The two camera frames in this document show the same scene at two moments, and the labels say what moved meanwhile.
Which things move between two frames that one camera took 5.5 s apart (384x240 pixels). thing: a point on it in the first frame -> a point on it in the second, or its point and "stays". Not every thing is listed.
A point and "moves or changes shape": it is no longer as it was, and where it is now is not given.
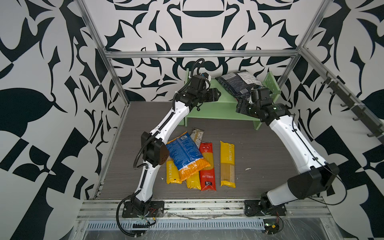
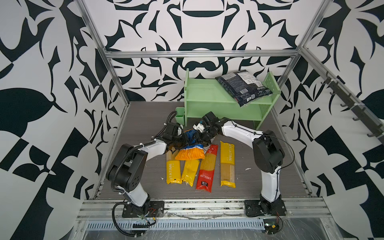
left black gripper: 214,96 -> 185,138
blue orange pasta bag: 185,156 moves or changes shape
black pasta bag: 239,83 stays
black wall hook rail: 362,114 stays
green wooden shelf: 224,108 stays
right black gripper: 241,106 -> 203,142
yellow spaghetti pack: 193,181 -> 190,170
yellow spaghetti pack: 227,164 stays
